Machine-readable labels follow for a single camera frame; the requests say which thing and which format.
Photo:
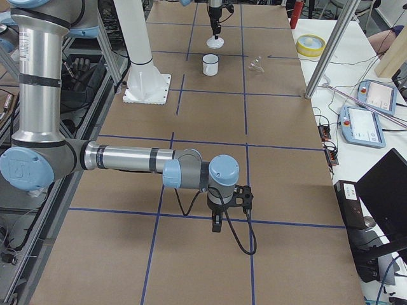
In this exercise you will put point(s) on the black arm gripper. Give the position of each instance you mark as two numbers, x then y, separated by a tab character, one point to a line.
217	210

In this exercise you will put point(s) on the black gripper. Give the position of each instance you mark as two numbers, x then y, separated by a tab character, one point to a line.
213	14

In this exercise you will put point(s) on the white enamel cup lid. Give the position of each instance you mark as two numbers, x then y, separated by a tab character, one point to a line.
215	43

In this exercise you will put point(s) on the clear glass funnel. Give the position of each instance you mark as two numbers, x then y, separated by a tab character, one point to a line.
255	65

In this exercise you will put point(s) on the white enamel cup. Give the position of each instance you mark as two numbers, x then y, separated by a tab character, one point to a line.
210	64

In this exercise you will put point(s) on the red cylinder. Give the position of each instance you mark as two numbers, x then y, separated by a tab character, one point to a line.
297	9

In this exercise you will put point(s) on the yellow tape roll with dish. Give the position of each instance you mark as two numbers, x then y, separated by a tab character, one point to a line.
310	45

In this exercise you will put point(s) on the black box device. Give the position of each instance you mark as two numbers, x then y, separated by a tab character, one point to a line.
350	205

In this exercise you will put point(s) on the orange black connector block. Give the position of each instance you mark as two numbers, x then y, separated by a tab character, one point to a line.
324	132

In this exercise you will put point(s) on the seated person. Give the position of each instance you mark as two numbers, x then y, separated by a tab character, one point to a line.
382	41

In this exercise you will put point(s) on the black computer monitor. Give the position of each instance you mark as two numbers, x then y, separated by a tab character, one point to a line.
382	189

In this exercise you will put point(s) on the blue teach pendant near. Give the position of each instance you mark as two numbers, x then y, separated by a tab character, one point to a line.
361	127

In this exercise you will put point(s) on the blue teach pendant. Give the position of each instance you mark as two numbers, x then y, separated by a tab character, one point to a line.
379	95
361	127

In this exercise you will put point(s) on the metal grabber stick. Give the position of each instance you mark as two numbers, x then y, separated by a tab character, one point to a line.
390	118

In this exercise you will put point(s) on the blue teach pendant far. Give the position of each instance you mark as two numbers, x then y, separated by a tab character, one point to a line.
379	95

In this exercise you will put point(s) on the wooden board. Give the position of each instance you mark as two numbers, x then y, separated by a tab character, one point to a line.
393	58

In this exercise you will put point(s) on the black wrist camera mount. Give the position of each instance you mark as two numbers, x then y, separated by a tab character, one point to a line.
242	198

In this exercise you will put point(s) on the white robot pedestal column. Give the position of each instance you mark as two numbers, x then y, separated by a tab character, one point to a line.
145	83

